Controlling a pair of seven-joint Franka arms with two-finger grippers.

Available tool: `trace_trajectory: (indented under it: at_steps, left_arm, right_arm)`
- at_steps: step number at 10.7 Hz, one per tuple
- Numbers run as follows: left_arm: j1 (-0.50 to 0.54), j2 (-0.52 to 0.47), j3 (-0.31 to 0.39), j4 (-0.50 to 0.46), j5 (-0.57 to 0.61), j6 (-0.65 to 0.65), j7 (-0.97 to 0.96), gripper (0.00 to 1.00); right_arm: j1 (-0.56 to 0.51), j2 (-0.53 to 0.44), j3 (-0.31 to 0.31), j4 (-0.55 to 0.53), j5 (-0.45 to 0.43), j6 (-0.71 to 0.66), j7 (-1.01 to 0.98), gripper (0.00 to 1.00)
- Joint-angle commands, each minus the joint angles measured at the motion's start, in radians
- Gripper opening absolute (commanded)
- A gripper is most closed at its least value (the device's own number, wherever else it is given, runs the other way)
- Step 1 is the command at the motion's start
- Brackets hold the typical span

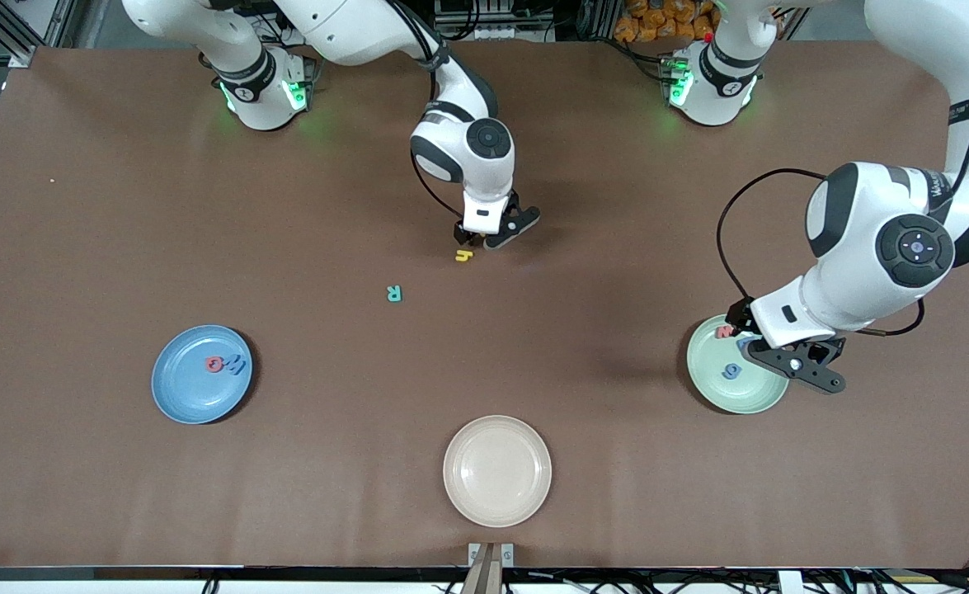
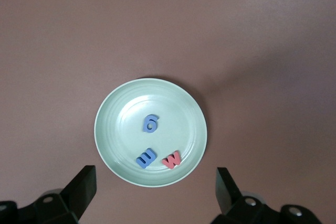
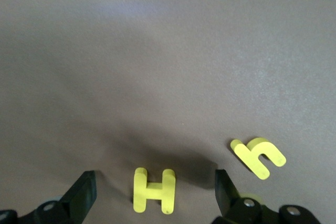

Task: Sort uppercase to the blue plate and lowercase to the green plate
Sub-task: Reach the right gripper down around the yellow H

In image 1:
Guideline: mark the red lowercase letter m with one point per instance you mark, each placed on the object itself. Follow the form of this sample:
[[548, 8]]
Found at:
[[724, 332]]

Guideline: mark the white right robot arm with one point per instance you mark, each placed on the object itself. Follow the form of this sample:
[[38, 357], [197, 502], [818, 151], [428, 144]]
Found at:
[[369, 33]]

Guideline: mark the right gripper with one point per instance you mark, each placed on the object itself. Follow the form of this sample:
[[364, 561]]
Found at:
[[460, 232]]

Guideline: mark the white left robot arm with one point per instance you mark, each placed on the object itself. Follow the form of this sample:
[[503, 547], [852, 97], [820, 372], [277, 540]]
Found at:
[[880, 247]]

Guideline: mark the teal uppercase letter R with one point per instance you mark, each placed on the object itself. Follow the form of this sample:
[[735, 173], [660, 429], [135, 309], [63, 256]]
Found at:
[[394, 293]]

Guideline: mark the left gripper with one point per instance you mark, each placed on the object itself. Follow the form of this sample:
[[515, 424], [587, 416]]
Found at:
[[737, 314]]

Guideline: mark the beige plate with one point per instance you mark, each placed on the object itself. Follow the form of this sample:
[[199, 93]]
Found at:
[[497, 471]]

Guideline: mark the red uppercase letter Q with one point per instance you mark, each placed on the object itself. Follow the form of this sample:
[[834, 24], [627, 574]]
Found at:
[[216, 363]]

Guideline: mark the blue plate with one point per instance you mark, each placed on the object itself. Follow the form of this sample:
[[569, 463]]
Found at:
[[187, 388]]

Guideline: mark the aluminium frame profile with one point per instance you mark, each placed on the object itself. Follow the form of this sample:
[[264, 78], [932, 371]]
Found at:
[[39, 21]]

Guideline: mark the blue uppercase letter M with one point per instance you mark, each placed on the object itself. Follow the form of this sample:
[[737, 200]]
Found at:
[[236, 365]]

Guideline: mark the green plate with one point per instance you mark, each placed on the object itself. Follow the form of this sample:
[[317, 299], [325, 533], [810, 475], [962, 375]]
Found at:
[[731, 398]]

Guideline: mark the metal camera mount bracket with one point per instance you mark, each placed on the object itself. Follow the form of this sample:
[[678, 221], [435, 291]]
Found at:
[[491, 569]]

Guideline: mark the blue lowercase letter g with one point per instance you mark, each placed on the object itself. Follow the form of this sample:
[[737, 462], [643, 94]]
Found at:
[[732, 371]]

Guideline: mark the yellow lowercase letter h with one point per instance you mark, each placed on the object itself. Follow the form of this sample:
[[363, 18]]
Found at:
[[463, 256]]

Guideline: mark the orange snack bag pile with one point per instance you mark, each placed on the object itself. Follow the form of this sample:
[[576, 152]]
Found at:
[[657, 21]]

